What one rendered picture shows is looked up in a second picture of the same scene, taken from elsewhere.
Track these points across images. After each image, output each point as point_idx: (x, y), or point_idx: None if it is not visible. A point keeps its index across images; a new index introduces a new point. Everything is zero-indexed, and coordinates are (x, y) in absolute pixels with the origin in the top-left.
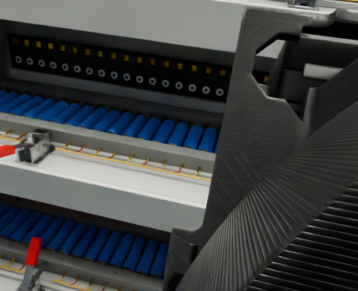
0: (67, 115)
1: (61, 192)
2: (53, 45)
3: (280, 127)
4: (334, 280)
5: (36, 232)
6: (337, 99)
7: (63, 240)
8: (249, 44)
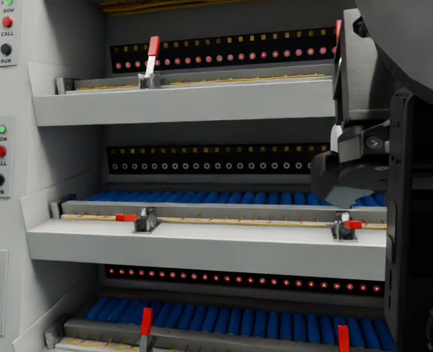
0: (164, 199)
1: (173, 253)
2: (144, 149)
3: (371, 47)
4: None
5: (139, 315)
6: None
7: (165, 319)
8: (349, 22)
